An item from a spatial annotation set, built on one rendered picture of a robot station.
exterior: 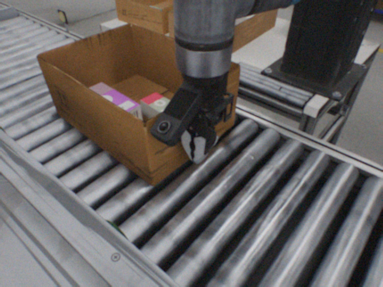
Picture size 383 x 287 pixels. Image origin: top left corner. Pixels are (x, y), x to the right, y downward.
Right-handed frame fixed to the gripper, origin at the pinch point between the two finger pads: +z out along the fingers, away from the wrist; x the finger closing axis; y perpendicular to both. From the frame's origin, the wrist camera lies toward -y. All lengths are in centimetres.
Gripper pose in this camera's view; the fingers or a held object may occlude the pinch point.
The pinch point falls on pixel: (194, 160)
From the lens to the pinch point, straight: 61.0
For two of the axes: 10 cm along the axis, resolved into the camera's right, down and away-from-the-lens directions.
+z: 0.0, 7.4, 6.7
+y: 6.4, -5.2, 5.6
